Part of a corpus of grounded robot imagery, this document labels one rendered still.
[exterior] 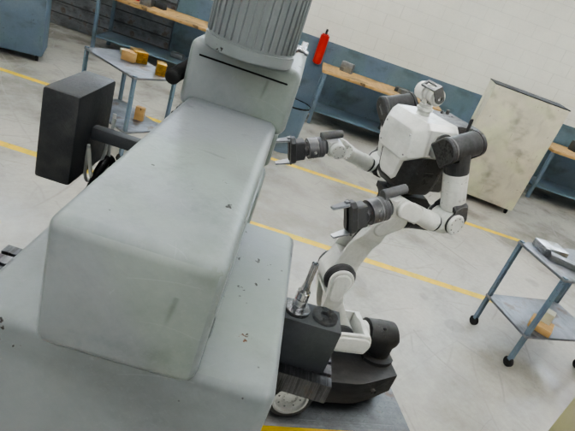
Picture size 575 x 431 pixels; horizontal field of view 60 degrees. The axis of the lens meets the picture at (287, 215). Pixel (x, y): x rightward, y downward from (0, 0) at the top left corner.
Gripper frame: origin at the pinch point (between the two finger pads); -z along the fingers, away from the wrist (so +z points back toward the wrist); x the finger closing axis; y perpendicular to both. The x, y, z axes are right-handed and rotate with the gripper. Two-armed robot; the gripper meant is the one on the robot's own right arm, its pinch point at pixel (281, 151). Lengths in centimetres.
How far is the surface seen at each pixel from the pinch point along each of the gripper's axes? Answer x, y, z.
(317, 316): -22, 71, -6
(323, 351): -33, 78, -4
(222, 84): 60, 67, -32
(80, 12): -143, -760, -160
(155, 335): 55, 132, -51
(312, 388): -44, 84, -10
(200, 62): 65, 65, -36
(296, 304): -18, 68, -12
